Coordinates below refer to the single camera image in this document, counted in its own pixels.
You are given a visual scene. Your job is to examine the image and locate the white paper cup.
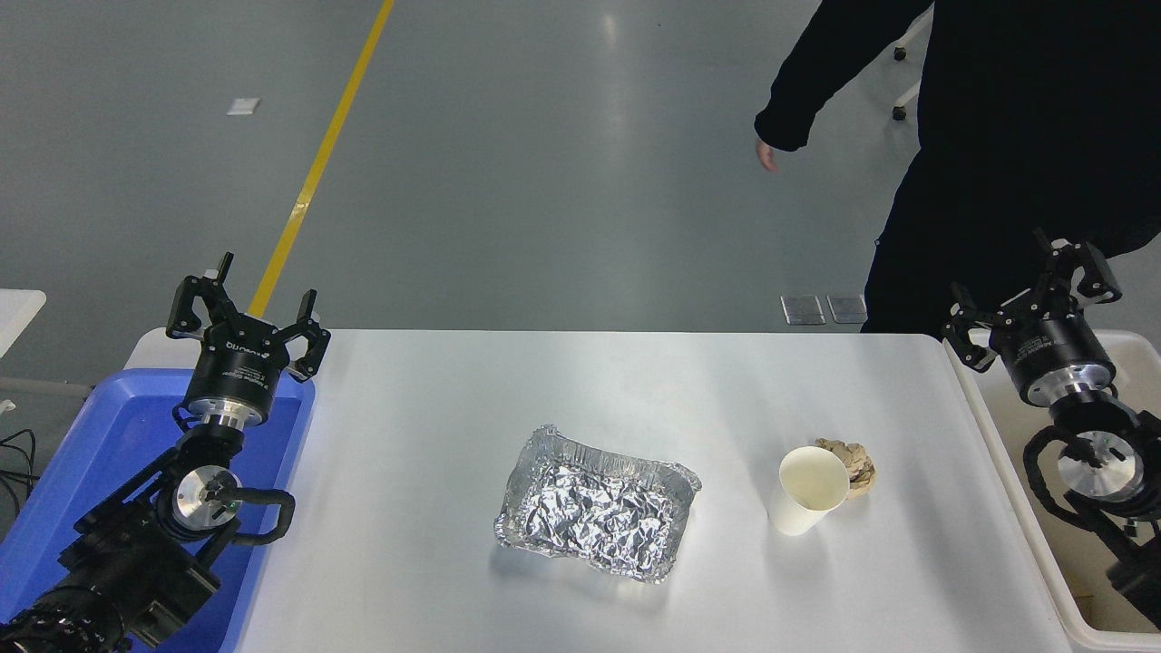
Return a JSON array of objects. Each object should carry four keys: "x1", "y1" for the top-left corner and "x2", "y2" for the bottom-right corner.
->
[{"x1": 768, "y1": 445, "x2": 852, "y2": 537}]

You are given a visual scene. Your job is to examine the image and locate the crumpled tan paper ball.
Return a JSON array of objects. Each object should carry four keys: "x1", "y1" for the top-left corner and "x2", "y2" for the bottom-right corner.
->
[{"x1": 815, "y1": 438, "x2": 878, "y2": 499}]

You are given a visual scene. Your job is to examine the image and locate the black floor cables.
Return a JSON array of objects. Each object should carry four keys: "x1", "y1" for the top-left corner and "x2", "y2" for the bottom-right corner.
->
[{"x1": 0, "y1": 429, "x2": 39, "y2": 509}]

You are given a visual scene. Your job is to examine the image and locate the crinkled foil tray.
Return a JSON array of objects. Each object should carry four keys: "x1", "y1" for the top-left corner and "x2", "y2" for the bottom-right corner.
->
[{"x1": 493, "y1": 424, "x2": 703, "y2": 584}]

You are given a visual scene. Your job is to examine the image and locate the blue plastic tray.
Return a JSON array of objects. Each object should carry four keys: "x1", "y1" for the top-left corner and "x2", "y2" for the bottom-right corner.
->
[{"x1": 0, "y1": 367, "x2": 317, "y2": 653}]

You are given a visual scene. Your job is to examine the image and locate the standing person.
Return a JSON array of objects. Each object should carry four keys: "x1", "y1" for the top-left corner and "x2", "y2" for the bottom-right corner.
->
[{"x1": 754, "y1": 0, "x2": 1161, "y2": 335}]

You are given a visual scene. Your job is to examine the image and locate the white side table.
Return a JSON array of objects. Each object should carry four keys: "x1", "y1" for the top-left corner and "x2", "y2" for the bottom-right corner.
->
[{"x1": 0, "y1": 288, "x2": 48, "y2": 359}]

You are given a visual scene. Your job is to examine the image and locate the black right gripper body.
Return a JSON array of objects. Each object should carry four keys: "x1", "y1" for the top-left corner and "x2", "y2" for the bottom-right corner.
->
[{"x1": 990, "y1": 308, "x2": 1117, "y2": 401}]

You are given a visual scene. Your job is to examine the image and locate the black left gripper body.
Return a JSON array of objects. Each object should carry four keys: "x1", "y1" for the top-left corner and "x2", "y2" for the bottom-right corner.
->
[{"x1": 184, "y1": 319, "x2": 293, "y2": 414}]

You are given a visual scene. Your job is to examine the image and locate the white wheeled office chair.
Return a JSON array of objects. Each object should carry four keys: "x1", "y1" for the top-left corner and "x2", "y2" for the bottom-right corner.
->
[{"x1": 892, "y1": 7, "x2": 935, "y2": 122}]

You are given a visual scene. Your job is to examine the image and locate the large pale plastic bin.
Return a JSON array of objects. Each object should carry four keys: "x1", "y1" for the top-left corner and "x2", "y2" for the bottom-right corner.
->
[{"x1": 943, "y1": 328, "x2": 1161, "y2": 653}]

